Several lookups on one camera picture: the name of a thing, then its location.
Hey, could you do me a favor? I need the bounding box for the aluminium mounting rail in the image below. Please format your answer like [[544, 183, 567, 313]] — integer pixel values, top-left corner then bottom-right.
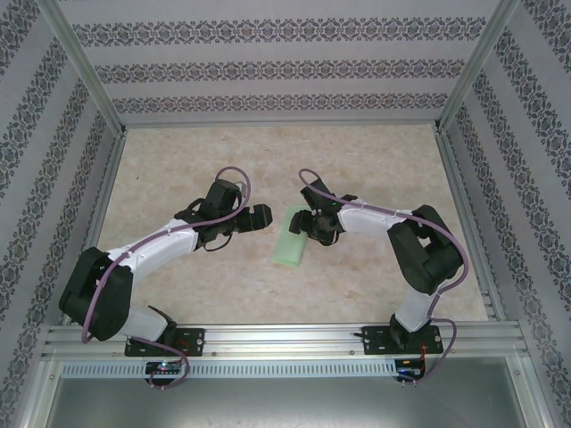
[[42, 323, 530, 360]]

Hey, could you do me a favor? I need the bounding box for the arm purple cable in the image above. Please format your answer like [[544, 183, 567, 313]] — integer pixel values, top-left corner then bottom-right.
[[297, 168, 469, 389], [81, 166, 252, 392]]

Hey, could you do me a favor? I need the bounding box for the slotted grey cable duct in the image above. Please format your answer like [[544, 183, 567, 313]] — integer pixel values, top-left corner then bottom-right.
[[60, 359, 402, 379]]

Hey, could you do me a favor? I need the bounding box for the light green paper sheet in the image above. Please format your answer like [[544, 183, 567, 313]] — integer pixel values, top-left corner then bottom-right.
[[270, 203, 313, 270]]

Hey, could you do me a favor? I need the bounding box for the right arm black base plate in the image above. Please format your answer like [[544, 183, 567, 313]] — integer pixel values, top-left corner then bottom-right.
[[361, 325, 444, 357]]

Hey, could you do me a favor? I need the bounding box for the aluminium lower frame post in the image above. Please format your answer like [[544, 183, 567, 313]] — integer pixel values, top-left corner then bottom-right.
[[506, 356, 552, 428], [17, 358, 63, 428]]

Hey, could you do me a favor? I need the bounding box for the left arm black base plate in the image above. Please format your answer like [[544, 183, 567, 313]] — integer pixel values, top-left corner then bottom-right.
[[124, 327, 206, 358]]

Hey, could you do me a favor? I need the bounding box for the aluminium side rail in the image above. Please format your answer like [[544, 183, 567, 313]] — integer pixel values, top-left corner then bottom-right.
[[433, 127, 509, 323], [61, 128, 130, 326]]

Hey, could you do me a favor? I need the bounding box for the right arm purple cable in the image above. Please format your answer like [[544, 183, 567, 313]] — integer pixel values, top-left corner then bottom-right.
[[297, 168, 469, 389]]

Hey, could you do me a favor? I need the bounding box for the left thin black camera cable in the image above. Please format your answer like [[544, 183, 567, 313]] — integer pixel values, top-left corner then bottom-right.
[[200, 231, 233, 253]]

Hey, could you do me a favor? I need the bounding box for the grey sheet metal panel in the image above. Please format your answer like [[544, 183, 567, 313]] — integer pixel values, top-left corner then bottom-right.
[[44, 377, 525, 428]]

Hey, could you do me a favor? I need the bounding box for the aluminium frame post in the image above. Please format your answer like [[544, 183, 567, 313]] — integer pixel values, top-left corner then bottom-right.
[[433, 0, 523, 135], [17, 358, 63, 428], [37, 0, 128, 135], [506, 356, 552, 428]]

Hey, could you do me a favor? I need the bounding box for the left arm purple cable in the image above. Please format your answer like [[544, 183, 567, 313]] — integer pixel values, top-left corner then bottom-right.
[[81, 166, 252, 392]]

